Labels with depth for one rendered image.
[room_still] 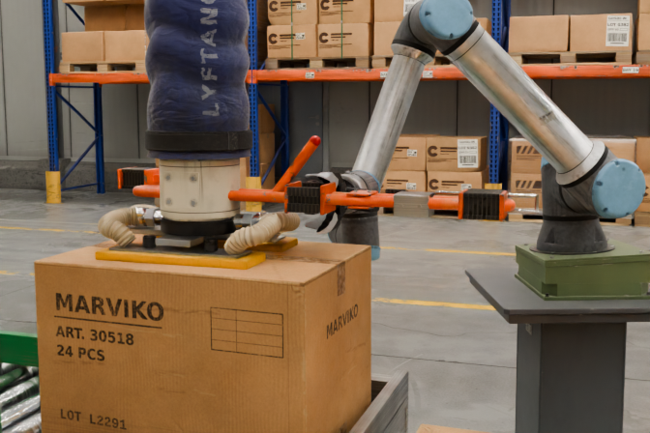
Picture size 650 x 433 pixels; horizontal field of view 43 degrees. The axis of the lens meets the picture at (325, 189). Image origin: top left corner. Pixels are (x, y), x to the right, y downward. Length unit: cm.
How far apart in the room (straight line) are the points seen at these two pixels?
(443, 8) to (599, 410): 117
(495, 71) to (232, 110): 68
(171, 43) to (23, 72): 1101
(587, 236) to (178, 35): 123
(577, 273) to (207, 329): 106
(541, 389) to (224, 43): 128
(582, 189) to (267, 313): 95
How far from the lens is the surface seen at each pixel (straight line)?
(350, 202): 161
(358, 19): 905
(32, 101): 1256
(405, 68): 210
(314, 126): 1045
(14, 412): 212
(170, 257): 165
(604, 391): 240
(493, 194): 154
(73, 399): 180
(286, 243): 178
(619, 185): 213
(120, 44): 1018
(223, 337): 156
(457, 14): 198
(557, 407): 237
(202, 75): 165
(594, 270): 224
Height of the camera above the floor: 127
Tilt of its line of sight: 6 degrees down
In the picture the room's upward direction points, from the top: straight up
